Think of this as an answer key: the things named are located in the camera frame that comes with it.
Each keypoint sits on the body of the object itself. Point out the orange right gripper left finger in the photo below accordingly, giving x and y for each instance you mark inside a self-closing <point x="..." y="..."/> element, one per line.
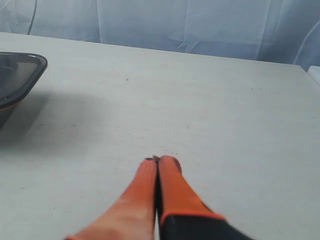
<point x="132" y="216"/>

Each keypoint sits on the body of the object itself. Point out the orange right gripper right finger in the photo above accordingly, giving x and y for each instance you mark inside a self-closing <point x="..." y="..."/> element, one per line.
<point x="182" y="213"/>

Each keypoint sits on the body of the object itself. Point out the dark transparent lunchbox lid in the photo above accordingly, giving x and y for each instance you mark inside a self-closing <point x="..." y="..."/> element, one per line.
<point x="19" y="72"/>

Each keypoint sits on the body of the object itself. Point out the grey backdrop curtain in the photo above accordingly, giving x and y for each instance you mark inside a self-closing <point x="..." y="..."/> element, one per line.
<point x="279" y="31"/>

